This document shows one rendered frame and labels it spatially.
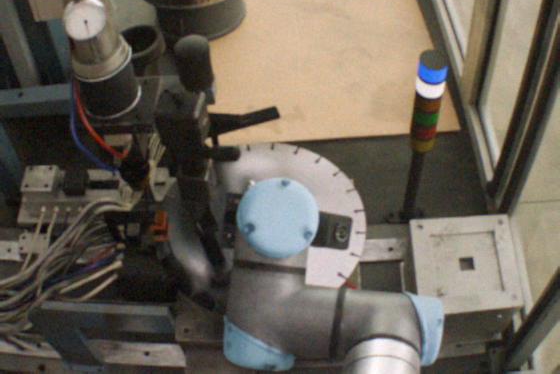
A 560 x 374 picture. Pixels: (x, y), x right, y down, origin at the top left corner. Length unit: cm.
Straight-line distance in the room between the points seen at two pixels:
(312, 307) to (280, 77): 94
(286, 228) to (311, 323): 10
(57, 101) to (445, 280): 73
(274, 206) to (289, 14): 111
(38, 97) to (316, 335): 73
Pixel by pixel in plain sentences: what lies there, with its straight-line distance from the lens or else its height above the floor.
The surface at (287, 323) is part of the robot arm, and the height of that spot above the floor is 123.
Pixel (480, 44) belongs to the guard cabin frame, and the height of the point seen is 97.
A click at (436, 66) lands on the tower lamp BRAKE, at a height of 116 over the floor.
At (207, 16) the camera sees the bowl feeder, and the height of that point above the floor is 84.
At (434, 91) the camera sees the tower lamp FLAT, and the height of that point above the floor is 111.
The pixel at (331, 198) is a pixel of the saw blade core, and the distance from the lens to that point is 104.
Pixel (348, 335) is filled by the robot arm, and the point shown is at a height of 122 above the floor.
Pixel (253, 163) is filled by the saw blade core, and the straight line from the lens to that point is 109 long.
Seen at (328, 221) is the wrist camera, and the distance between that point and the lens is 83.
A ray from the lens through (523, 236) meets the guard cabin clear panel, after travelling 115.
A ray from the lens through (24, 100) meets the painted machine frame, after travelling 118.
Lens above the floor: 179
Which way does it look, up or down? 51 degrees down
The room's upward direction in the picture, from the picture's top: 4 degrees counter-clockwise
